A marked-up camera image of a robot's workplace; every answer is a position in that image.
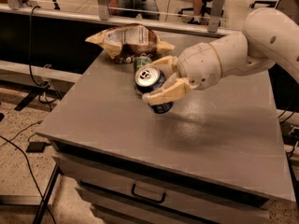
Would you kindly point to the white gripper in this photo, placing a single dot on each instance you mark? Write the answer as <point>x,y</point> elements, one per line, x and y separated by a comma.
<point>196,66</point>

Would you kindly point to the blue pepsi can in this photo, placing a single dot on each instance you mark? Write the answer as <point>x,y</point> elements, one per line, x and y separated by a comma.
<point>158,80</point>

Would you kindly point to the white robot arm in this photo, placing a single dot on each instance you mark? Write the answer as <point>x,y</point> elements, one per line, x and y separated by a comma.
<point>268,36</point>

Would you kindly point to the green soda can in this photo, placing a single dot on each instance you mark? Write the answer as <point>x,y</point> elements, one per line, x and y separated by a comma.
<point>141,61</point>

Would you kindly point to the yellow brown chip bag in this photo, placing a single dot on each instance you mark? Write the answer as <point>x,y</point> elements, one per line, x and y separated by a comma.
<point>123,43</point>

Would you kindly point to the seated person legs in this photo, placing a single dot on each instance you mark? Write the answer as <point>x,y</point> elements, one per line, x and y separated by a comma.
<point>196,5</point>

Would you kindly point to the grey drawer cabinet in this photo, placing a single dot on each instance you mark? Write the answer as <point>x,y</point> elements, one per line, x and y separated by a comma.
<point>213,183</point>

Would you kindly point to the black table leg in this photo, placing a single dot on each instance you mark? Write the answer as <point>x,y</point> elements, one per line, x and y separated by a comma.
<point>43,206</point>

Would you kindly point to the black power adapter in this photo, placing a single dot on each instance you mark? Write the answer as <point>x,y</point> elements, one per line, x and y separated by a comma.
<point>36,147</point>

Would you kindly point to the grey metal post right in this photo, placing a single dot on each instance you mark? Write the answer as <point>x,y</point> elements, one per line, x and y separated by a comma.
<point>215,15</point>

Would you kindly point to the grey metal post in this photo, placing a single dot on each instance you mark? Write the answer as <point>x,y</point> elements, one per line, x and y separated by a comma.
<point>104,13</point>
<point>215,15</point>

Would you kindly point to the grey metal post left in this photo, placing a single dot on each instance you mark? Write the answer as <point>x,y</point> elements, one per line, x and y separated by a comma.
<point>104,13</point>

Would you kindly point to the black drawer handle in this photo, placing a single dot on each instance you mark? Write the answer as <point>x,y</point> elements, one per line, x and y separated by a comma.
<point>147,194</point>

